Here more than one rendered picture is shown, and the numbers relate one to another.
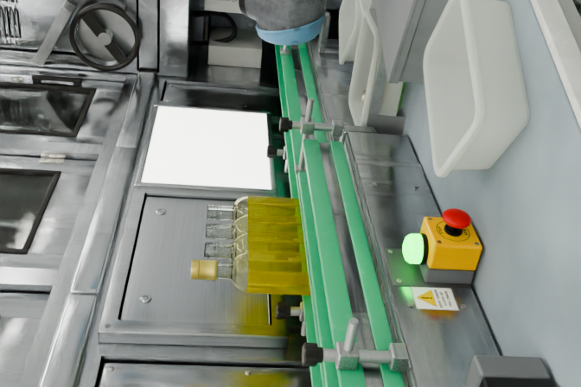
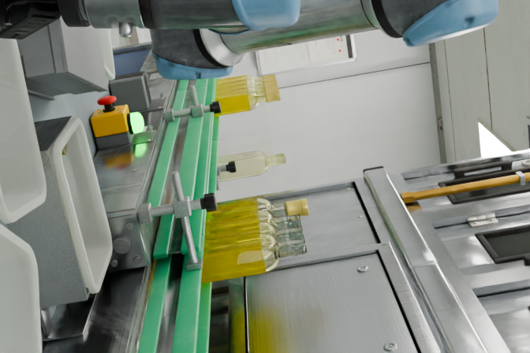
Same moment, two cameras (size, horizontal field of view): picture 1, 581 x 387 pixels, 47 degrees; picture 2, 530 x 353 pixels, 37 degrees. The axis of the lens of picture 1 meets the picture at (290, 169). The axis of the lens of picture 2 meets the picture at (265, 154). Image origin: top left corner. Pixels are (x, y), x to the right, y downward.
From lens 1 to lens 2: 237 cm
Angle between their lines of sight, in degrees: 130
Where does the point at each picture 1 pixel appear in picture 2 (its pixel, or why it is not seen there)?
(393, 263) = (149, 136)
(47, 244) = (514, 320)
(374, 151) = (115, 195)
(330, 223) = (184, 156)
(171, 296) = (339, 275)
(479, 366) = (141, 76)
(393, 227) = (136, 151)
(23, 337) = (460, 255)
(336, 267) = (189, 139)
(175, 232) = (360, 328)
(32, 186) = not seen: outside the picture
